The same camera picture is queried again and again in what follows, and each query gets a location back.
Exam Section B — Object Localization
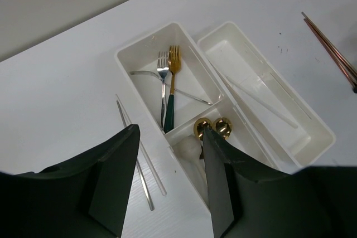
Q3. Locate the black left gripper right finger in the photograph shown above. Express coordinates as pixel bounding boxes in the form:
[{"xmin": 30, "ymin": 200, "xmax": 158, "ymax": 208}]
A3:
[{"xmin": 202, "ymin": 128, "xmax": 288, "ymax": 237}]

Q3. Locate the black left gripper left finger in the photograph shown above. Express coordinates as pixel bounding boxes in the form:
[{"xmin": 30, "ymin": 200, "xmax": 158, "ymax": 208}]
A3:
[{"xmin": 13, "ymin": 124, "xmax": 140, "ymax": 237}]

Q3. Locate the silver chopstick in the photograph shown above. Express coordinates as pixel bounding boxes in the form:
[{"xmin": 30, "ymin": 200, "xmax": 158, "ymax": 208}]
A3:
[
  {"xmin": 116, "ymin": 94, "xmax": 167, "ymax": 196},
  {"xmin": 226, "ymin": 76, "xmax": 298, "ymax": 129},
  {"xmin": 116, "ymin": 100, "xmax": 155, "ymax": 211}
]

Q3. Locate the white plastic spoon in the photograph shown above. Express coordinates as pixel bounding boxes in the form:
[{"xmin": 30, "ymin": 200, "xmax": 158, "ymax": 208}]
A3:
[{"xmin": 177, "ymin": 135, "xmax": 208, "ymax": 187}]

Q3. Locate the gold spoon green handle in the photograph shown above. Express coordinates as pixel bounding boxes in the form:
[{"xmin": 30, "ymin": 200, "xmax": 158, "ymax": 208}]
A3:
[
  {"xmin": 194, "ymin": 117, "xmax": 212, "ymax": 141},
  {"xmin": 213, "ymin": 117, "xmax": 232, "ymax": 140}
]

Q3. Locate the large silver fork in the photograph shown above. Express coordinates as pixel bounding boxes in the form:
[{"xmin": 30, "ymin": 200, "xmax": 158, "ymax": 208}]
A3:
[{"xmin": 128, "ymin": 70, "xmax": 215, "ymax": 105}]

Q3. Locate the small silver fork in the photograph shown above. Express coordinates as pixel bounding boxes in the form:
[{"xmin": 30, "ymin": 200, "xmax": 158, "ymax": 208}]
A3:
[{"xmin": 157, "ymin": 51, "xmax": 169, "ymax": 127}]

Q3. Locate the copper chopstick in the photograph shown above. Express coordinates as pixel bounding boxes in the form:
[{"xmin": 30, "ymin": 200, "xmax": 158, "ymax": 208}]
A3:
[
  {"xmin": 301, "ymin": 12, "xmax": 356, "ymax": 75},
  {"xmin": 303, "ymin": 18, "xmax": 356, "ymax": 93}
]

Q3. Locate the gold fork green handle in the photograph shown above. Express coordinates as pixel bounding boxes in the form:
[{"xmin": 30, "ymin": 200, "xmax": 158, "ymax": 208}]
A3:
[{"xmin": 163, "ymin": 46, "xmax": 181, "ymax": 133}]

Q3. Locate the white narrow tray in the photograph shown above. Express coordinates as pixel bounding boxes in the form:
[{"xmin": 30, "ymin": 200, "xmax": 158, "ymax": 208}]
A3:
[{"xmin": 197, "ymin": 22, "xmax": 336, "ymax": 169}]

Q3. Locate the white divided utensil tray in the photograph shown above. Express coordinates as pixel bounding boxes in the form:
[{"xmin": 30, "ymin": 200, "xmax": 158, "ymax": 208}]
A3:
[{"xmin": 117, "ymin": 22, "xmax": 277, "ymax": 206}]

